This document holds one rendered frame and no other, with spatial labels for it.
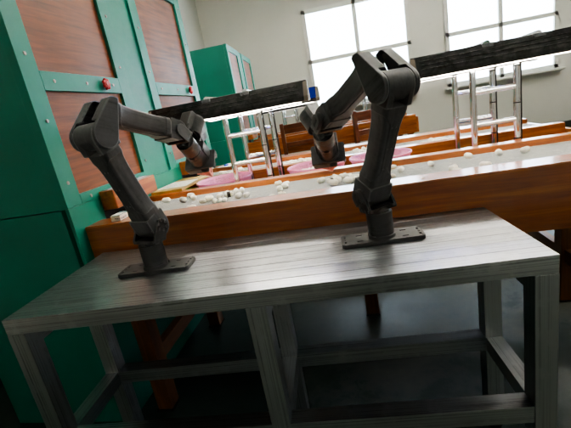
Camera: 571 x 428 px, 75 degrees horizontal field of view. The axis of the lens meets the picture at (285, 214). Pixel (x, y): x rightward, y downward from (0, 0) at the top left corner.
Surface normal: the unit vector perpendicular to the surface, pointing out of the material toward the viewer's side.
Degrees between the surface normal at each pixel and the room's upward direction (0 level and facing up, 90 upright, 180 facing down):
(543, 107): 90
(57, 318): 90
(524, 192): 90
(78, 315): 90
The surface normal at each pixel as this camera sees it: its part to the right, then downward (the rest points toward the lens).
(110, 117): 0.88, -0.04
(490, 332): -0.09, 0.28
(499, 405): -0.18, -0.95
